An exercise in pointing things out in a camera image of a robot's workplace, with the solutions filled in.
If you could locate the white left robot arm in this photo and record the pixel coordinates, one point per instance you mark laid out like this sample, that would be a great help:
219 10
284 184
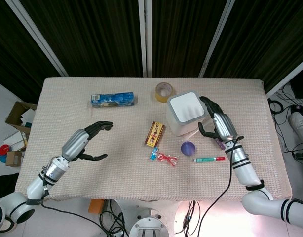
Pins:
35 185

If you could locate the purple ball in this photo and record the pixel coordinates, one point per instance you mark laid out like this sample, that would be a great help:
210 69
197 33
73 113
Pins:
188 148

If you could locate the white shoe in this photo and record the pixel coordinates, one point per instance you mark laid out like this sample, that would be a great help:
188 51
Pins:
299 123

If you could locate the blue rectangular carton box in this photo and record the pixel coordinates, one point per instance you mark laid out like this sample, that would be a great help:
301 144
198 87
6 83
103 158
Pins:
112 99

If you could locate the yellowish tape roll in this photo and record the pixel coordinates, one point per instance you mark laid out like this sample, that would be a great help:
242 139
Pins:
159 96

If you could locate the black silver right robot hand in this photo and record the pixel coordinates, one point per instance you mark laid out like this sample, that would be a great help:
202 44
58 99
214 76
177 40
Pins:
224 124

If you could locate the blue candy wrapper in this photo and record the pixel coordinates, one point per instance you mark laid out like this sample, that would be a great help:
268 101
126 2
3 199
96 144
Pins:
154 153

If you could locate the white partition frame post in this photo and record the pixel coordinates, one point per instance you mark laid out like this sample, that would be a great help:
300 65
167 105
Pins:
287 79
35 37
215 39
144 37

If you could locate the red round disc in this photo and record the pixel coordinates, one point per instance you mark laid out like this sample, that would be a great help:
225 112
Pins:
4 150

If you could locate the orange block under table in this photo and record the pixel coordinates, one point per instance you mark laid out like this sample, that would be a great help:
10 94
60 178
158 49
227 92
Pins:
96 207

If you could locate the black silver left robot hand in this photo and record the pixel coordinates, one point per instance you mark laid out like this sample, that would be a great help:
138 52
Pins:
75 144

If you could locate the cardboard box with items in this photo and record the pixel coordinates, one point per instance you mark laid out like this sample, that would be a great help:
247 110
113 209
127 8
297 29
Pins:
15 112

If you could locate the green red marker pen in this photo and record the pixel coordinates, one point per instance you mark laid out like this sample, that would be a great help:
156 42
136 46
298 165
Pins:
208 159

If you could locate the beige woven tablecloth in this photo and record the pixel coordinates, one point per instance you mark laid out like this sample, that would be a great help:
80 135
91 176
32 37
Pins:
117 172

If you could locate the white small trash bin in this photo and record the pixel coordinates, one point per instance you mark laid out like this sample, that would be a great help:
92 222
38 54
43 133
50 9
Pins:
186 108

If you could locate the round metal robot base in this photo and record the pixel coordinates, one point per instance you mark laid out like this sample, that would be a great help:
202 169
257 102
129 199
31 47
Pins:
149 225

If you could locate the small purple packet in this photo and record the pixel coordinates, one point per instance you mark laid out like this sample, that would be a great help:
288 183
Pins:
220 144

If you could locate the red yellow snack box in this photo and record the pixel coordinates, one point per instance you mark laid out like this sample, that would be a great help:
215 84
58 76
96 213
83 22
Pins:
155 134

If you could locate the red candy wrapper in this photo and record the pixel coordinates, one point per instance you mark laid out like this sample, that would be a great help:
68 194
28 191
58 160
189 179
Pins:
167 158

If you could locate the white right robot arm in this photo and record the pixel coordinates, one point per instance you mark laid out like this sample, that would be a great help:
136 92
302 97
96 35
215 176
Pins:
242 170

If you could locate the clear plastic straw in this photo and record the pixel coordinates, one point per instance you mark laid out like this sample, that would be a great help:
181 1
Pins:
191 135

